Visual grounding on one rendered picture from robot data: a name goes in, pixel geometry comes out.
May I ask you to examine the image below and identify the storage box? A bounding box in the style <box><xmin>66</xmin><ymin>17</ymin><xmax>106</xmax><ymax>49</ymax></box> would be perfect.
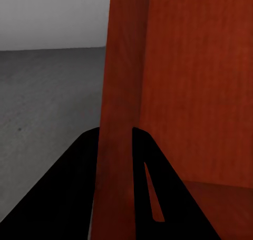
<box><xmin>91</xmin><ymin>0</ymin><xmax>253</xmax><ymax>240</ymax></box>

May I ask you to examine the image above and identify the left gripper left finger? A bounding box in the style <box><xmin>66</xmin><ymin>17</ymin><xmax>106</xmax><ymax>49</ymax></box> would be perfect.
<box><xmin>0</xmin><ymin>128</ymin><xmax>100</xmax><ymax>240</ymax></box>

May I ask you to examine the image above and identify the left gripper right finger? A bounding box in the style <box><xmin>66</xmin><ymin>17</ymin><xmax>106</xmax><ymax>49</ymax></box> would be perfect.
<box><xmin>133</xmin><ymin>127</ymin><xmax>221</xmax><ymax>240</ymax></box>

